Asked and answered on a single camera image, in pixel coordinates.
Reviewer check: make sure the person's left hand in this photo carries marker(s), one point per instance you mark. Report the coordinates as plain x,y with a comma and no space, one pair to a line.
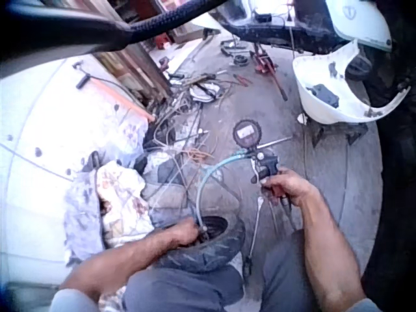
182,232

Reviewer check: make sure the person's right hand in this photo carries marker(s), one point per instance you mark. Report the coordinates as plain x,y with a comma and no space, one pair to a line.
292,187

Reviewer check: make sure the person's right fingers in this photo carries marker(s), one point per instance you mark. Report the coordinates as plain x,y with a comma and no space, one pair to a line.
271,186

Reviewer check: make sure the person's left fingers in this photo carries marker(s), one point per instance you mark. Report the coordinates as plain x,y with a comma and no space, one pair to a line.
194,231

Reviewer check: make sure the black tyre inflator gauge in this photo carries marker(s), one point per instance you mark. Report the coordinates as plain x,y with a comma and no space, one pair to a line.
246,133

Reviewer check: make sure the small black tyre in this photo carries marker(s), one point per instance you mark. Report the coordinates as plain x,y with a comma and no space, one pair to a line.
211,256

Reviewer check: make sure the thin metal rod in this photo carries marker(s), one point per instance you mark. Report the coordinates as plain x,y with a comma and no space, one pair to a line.
276,141

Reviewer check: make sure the long silver wrench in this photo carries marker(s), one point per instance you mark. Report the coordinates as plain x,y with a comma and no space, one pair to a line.
255,227

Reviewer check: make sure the person's legs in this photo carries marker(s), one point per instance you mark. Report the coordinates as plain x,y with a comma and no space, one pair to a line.
182,289

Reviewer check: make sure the white floral cloth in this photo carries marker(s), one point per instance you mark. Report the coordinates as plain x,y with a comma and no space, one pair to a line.
123,198

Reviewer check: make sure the white scooter body panel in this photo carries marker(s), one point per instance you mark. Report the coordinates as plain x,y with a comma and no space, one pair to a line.
325,107

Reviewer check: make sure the black part in panel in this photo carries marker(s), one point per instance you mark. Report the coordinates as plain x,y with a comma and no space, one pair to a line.
325,96

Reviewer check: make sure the stained blue rag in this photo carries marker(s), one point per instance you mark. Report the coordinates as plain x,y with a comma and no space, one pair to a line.
81,217

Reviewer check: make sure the red floor jack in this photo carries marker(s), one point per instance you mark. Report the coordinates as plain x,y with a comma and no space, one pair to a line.
263,61

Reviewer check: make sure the large black scooter wheel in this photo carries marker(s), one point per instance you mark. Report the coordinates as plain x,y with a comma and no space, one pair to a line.
396,195

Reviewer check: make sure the wooden shelf with goods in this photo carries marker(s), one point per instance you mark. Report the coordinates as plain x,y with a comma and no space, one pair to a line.
136,68

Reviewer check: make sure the white scooter front cover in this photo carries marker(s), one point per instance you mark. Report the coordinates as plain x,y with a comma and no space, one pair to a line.
360,19

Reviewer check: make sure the black scooter frame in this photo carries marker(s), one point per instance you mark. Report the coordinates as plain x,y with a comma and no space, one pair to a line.
276,32

